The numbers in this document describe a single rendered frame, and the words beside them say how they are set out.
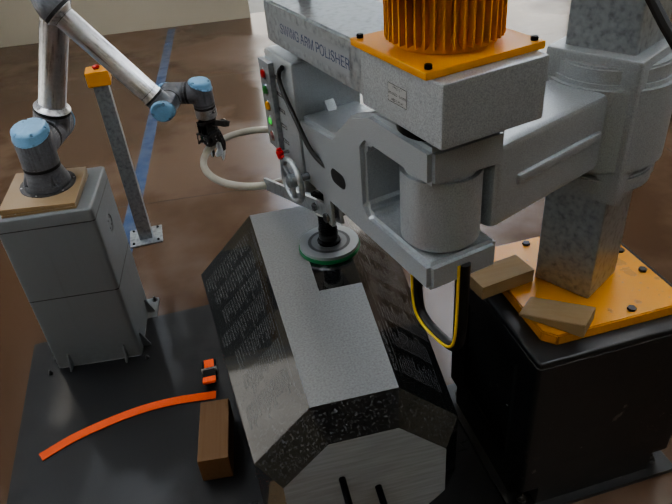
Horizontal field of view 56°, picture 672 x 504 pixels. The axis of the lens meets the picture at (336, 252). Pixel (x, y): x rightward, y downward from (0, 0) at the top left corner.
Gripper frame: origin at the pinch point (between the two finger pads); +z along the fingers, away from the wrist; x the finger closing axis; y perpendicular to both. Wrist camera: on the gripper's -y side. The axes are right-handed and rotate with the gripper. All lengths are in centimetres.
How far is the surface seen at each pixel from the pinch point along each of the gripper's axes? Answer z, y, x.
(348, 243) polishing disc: -3, 32, 86
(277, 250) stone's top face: 0, 43, 63
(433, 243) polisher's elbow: -51, 73, 136
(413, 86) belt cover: -90, 77, 132
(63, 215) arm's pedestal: 3, 62, -32
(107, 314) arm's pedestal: 57, 63, -28
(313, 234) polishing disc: -2, 32, 72
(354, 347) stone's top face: -4, 74, 113
